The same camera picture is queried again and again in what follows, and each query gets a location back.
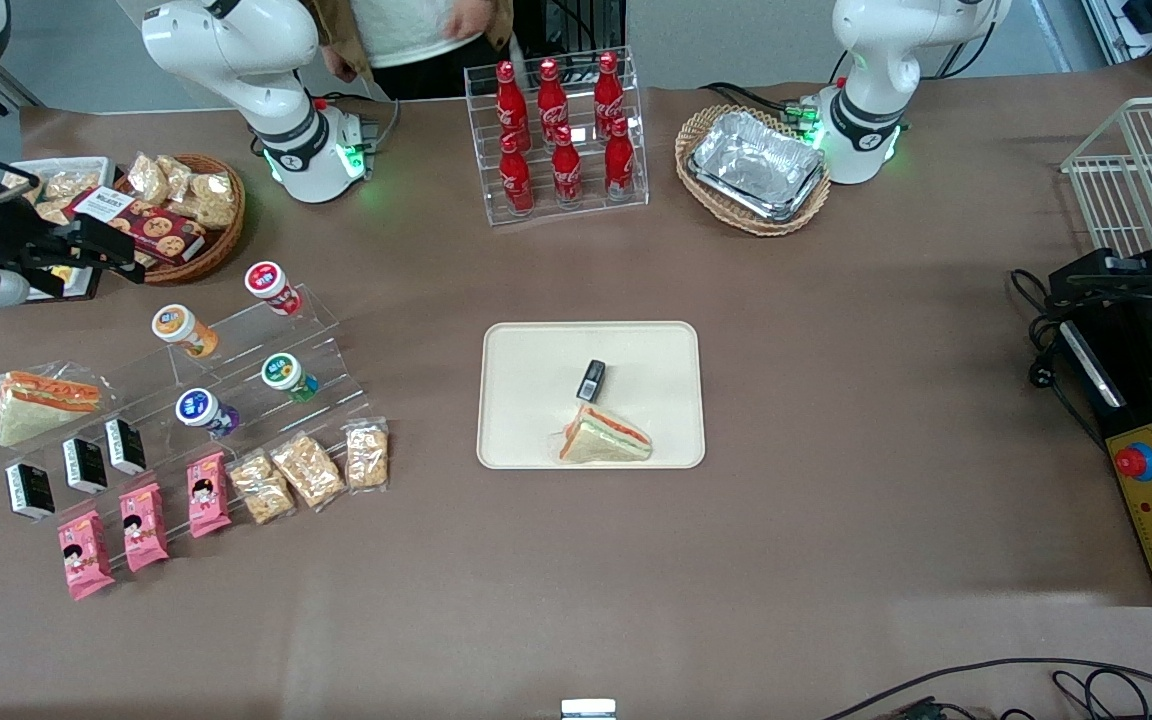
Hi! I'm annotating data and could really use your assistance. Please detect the black arm base cables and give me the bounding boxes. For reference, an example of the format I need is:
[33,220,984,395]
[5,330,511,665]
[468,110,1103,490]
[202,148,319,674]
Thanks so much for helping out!
[700,81,823,133]

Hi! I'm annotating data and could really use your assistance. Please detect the red gum bottle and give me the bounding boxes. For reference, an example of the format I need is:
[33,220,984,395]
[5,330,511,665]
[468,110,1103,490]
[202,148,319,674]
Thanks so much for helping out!
[244,261,304,318]

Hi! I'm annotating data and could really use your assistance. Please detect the stacked foil trays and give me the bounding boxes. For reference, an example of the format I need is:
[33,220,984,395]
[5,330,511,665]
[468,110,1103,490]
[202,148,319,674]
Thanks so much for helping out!
[687,110,828,224]

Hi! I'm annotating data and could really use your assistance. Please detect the black white snack box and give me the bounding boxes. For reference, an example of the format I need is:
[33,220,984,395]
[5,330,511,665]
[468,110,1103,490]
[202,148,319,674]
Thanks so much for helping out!
[104,417,149,477]
[62,437,110,496]
[5,462,57,523]

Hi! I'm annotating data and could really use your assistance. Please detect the cream plastic tray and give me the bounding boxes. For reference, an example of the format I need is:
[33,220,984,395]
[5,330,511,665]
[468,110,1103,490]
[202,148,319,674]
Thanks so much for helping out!
[477,321,707,471]

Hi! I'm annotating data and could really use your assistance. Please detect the clear acrylic bottle rack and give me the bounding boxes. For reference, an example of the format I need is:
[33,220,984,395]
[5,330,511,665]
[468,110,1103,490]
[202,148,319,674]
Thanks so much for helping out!
[463,45,651,229]

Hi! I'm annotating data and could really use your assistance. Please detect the orange gum bottle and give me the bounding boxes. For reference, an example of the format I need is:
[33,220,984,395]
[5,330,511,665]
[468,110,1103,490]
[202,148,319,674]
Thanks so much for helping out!
[152,304,221,360]

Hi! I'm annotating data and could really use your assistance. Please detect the blue gum bottle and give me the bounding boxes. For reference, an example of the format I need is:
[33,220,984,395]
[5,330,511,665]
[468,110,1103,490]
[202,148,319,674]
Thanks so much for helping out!
[175,388,241,439]

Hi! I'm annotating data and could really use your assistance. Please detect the clear bag puffed snack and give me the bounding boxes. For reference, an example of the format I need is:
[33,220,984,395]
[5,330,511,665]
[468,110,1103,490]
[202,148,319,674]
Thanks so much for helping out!
[128,152,173,208]
[158,155,196,201]
[172,172,238,230]

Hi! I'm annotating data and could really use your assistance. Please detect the black control box cable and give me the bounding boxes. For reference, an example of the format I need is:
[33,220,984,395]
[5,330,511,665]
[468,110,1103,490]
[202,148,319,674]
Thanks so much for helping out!
[1008,267,1109,453]

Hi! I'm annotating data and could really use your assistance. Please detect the light wicker basket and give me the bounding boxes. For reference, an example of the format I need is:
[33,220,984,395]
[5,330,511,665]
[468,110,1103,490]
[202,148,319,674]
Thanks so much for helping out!
[675,104,834,239]

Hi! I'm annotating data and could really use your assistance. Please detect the clear bag nut brittle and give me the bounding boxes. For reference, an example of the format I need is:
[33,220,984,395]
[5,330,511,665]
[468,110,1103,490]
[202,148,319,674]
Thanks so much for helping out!
[344,418,391,493]
[269,432,348,513]
[228,450,297,527]

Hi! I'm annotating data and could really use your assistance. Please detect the white wire basket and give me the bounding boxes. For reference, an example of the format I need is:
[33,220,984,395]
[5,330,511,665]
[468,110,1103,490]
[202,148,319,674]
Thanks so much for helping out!
[1060,95,1152,263]

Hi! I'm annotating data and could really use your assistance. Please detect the white snack tray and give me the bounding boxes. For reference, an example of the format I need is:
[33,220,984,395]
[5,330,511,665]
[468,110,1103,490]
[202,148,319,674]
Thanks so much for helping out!
[1,157,118,301]

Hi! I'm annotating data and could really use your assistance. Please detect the looped black cable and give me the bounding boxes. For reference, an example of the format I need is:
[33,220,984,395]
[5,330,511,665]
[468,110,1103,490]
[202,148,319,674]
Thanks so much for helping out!
[1050,669,1152,720]

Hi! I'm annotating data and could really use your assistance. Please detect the wrapped triangle sandwich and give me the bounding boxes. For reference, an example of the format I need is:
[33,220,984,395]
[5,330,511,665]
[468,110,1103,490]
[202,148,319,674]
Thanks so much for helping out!
[553,403,655,466]
[0,369,109,449]

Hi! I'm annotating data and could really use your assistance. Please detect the long black cable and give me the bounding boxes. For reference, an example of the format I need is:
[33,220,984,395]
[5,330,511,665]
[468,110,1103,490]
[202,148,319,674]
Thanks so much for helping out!
[820,657,1152,720]

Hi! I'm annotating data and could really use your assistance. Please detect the red cookie box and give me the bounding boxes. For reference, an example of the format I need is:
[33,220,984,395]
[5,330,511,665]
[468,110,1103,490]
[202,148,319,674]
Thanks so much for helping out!
[66,187,208,267]

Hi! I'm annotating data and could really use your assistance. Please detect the red cola bottle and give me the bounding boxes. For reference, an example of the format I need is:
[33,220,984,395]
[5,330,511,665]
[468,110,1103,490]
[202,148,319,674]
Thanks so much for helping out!
[499,133,536,217]
[593,51,626,136]
[536,58,571,141]
[604,117,637,200]
[495,61,531,151]
[550,124,584,207]

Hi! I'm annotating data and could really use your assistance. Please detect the green gum bottle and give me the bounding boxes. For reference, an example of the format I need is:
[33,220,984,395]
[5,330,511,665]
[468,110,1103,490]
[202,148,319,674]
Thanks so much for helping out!
[261,352,320,405]

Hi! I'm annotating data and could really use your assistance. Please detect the clear acrylic stepped stand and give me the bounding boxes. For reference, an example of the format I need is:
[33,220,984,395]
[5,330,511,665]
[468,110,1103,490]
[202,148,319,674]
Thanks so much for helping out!
[86,285,375,483]

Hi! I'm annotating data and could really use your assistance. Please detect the brown wicker basket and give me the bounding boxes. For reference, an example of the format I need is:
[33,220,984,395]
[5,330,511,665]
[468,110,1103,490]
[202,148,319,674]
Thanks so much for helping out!
[111,153,247,287]

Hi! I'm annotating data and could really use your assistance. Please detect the pink snack packet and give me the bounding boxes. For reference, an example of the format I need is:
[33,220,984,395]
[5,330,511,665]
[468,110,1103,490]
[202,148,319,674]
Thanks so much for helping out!
[119,482,171,574]
[186,452,234,540]
[57,510,117,602]

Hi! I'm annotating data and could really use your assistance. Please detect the grey arm base cable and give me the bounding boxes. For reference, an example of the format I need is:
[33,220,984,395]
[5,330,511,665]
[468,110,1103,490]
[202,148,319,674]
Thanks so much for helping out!
[311,92,403,153]

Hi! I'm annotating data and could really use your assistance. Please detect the standing person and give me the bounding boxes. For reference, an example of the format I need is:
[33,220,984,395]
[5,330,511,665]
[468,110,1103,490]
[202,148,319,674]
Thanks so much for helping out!
[300,0,519,102]

